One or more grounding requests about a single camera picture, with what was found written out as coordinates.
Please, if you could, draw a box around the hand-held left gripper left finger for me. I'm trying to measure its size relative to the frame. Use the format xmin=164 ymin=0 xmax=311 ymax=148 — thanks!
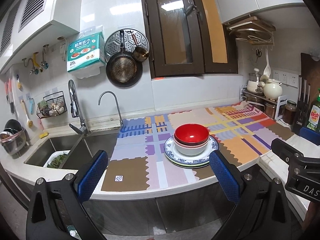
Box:
xmin=26 ymin=150 xmax=109 ymax=240

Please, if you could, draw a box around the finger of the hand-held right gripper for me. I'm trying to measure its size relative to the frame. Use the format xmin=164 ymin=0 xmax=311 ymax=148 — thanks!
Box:
xmin=299 ymin=127 xmax=320 ymax=146
xmin=271 ymin=138 xmax=320 ymax=167

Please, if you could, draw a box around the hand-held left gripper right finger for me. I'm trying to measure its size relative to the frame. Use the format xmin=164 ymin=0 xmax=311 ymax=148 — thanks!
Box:
xmin=209 ymin=150 xmax=292 ymax=240

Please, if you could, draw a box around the white bowl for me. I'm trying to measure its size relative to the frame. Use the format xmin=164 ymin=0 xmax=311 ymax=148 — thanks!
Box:
xmin=174 ymin=140 xmax=208 ymax=156

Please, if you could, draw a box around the pink bowl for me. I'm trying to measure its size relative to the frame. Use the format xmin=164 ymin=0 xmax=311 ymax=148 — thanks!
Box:
xmin=174 ymin=137 xmax=208 ymax=148

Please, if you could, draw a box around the red and black bowl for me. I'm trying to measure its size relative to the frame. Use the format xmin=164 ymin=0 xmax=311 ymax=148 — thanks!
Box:
xmin=174 ymin=123 xmax=209 ymax=146

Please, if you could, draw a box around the large blue floral plate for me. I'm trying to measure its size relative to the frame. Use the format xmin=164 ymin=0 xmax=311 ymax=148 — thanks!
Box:
xmin=164 ymin=134 xmax=220 ymax=167

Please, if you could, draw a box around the black knife block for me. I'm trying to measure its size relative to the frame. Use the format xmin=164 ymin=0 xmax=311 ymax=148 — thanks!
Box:
xmin=292 ymin=100 xmax=312 ymax=135

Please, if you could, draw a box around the green dish soap bottle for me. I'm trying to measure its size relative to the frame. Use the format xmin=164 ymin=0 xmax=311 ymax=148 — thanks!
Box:
xmin=307 ymin=88 xmax=320 ymax=132

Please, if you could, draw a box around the glass jar with dark contents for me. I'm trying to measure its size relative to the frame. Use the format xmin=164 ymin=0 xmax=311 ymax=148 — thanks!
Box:
xmin=284 ymin=100 xmax=297 ymax=125

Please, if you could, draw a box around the stainless steel pot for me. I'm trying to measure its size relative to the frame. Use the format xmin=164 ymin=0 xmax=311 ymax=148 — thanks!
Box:
xmin=264 ymin=101 xmax=277 ymax=118
xmin=244 ymin=94 xmax=265 ymax=105

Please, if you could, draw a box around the stainless steel sink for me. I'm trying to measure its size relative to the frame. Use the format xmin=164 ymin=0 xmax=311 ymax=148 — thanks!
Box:
xmin=24 ymin=132 xmax=120 ymax=170

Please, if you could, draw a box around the metal pot shelf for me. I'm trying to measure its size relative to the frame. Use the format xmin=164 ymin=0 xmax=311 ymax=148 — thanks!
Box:
xmin=241 ymin=85 xmax=278 ymax=119

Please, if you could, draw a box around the colourful patchwork mat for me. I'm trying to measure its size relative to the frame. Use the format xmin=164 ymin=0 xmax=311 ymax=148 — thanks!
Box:
xmin=101 ymin=104 xmax=295 ymax=192

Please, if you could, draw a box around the small cream pot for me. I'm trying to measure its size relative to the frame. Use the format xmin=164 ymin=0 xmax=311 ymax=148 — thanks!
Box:
xmin=247 ymin=80 xmax=265 ymax=94

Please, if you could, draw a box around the chrome kitchen faucet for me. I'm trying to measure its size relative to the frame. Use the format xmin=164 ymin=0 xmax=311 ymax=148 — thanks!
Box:
xmin=68 ymin=79 xmax=90 ymax=135

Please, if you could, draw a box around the thin gooseneck faucet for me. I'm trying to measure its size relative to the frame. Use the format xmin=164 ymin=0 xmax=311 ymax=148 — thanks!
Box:
xmin=98 ymin=91 xmax=123 ymax=128

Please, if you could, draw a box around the white serving spoon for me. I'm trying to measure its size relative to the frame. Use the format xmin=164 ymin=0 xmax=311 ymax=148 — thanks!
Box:
xmin=262 ymin=47 xmax=272 ymax=78

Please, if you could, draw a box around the glass lidded pot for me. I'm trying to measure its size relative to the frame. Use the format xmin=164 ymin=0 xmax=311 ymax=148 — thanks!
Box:
xmin=250 ymin=67 xmax=262 ymax=82

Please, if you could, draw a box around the steel dish drainer bowl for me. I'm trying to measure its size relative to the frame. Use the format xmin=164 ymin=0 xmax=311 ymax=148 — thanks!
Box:
xmin=0 ymin=119 xmax=28 ymax=158

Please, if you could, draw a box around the black perforated frying pan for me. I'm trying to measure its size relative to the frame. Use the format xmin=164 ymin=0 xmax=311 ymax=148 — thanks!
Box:
xmin=106 ymin=31 xmax=143 ymax=88

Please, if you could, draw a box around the wooden cutting board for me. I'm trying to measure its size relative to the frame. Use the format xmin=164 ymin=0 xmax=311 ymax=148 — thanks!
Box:
xmin=226 ymin=16 xmax=275 ymax=34

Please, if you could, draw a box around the kitchen paper towel pack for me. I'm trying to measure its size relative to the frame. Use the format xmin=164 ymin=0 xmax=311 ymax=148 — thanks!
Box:
xmin=66 ymin=32 xmax=105 ymax=72

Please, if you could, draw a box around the small brass ladle pot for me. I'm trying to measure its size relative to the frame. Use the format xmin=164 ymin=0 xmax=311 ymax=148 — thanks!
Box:
xmin=126 ymin=31 xmax=150 ymax=63

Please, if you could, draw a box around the round metal steamer tray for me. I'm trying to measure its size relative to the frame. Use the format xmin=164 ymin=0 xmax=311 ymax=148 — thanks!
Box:
xmin=104 ymin=29 xmax=150 ymax=63

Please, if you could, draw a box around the white vented upper cabinet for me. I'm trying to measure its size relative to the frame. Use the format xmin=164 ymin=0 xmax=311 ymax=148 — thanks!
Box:
xmin=0 ymin=0 xmax=85 ymax=63

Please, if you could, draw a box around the black wire basket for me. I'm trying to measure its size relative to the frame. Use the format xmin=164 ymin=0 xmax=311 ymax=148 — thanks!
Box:
xmin=36 ymin=91 xmax=68 ymax=119

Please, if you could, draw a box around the yellow handled dish brush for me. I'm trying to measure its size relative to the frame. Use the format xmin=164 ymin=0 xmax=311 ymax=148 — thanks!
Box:
xmin=20 ymin=99 xmax=35 ymax=129

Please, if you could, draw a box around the white wall rack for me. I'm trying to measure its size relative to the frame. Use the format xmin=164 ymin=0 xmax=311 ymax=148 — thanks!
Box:
xmin=225 ymin=16 xmax=276 ymax=53

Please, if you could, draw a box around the wall water valve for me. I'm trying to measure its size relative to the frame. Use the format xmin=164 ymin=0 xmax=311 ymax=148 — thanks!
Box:
xmin=21 ymin=52 xmax=39 ymax=75
xmin=39 ymin=45 xmax=50 ymax=70

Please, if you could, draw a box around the dark brown window frame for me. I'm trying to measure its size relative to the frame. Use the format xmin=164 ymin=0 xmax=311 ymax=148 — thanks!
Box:
xmin=140 ymin=0 xmax=239 ymax=80

